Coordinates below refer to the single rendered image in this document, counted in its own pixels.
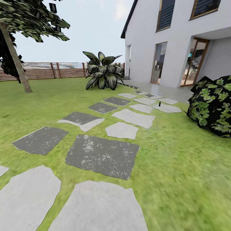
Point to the door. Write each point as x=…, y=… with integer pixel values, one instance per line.
x=195, y=57

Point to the fixed window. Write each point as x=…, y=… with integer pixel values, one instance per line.
x=158, y=62

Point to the tree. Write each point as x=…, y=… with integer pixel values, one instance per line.
x=7, y=63
x=32, y=18

